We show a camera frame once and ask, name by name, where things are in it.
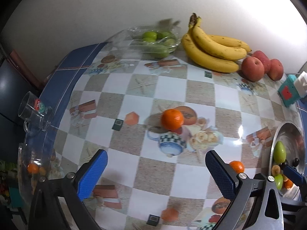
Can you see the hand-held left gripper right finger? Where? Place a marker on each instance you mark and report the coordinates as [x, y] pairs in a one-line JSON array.
[[220, 175]]

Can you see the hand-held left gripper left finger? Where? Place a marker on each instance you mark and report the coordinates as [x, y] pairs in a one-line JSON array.
[[93, 172]]

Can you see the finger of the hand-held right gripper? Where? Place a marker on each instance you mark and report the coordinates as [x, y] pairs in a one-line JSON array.
[[293, 173], [295, 207]]

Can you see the tangerine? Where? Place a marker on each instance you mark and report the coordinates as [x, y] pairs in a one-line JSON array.
[[237, 166], [288, 184], [172, 118]]

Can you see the dark plum with stem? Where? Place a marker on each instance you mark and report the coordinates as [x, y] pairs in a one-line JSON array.
[[296, 161]]

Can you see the brown kiwi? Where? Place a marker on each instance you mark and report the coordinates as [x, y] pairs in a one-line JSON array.
[[275, 170]]

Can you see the steel basin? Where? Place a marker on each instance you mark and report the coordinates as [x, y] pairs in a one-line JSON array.
[[290, 136]]

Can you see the pile of kumquats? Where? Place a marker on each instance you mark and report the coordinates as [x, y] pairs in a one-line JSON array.
[[33, 168]]

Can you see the clear plastic box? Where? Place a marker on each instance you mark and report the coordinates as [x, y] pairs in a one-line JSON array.
[[24, 153]]

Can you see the teal plastic box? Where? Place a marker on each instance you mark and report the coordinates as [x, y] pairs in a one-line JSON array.
[[287, 93]]

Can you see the glass mug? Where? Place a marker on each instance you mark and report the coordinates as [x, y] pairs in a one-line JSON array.
[[36, 115]]

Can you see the colourful cloth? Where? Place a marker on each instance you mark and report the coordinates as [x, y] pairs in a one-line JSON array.
[[4, 184]]

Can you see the partly hidden red peach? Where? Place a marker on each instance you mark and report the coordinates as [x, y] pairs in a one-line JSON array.
[[275, 69]]

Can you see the dark grey cabinet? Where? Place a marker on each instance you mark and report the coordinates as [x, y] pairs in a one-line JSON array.
[[12, 88]]

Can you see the yellow banana bunch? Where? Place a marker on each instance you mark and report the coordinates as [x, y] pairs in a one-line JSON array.
[[211, 57]]

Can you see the clear plastic clamshell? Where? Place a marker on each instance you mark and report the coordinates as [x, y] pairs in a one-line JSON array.
[[134, 43]]

